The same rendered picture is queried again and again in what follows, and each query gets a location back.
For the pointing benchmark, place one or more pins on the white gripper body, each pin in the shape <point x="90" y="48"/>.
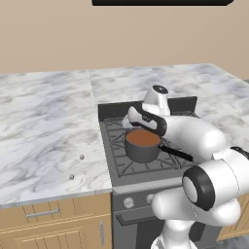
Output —
<point x="126" y="122"/>

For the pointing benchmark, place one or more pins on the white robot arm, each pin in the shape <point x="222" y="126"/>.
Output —
<point x="197" y="136"/>

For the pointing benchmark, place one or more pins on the dark grey saucepan, hot chocolate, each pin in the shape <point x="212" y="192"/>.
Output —
<point x="142" y="139"/>

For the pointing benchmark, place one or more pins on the dark grey hob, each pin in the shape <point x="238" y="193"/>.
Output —
<point x="115" y="155"/>

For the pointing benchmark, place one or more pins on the white stove knob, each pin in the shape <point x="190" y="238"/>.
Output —
<point x="128" y="202"/>
<point x="149" y="198"/>

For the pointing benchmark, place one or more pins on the light wood drawer front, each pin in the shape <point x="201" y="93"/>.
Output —
<point x="81" y="207"/>

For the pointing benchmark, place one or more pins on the black oven door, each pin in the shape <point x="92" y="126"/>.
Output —
<point x="129" y="235"/>

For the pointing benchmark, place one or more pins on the black range hood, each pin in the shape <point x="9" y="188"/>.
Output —
<point x="162" y="2"/>

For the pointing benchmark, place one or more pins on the light wood cupboard door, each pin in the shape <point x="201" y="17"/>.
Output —
<point x="58" y="235"/>

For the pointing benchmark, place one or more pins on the light wood cupboard run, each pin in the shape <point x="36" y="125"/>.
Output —
<point x="238" y="223"/>

